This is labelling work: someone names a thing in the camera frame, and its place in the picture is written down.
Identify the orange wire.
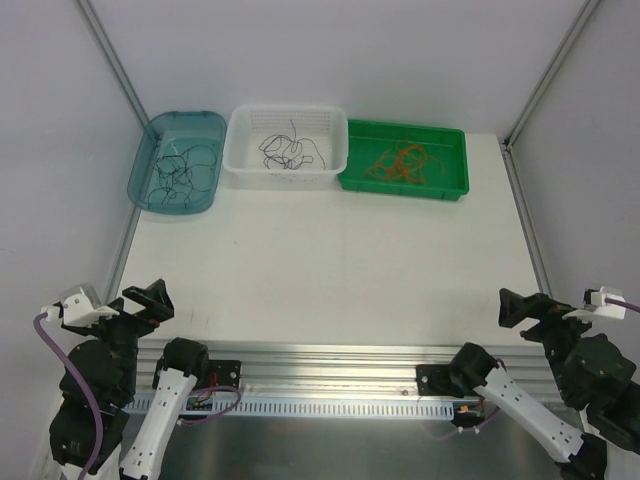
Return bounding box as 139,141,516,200
362,144,421,184
399,142,448,184
379,139,426,176

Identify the thin purple wire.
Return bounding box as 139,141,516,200
258,132,304,170

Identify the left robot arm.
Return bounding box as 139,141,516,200
41,279,210,479

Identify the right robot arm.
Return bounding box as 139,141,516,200
446,287,639,479

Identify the translucent blue plastic bin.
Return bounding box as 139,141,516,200
127,111,227,215

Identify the white perforated plastic basket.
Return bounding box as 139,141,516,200
222,104,349,190

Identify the green plastic tray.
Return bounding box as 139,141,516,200
338,119,470,202

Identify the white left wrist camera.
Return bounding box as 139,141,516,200
40,283,119,327

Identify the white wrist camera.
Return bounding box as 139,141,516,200
562,286,627,322
40,283,119,327

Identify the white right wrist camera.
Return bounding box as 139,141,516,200
562,286,627,322

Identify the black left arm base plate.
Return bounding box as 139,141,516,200
202,359,242,388

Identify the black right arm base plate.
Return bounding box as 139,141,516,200
415,364,456,396

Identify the aluminium mounting rail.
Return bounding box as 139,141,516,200
136,339,560,403

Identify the slotted white cable duct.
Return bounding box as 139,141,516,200
125,393,454,421

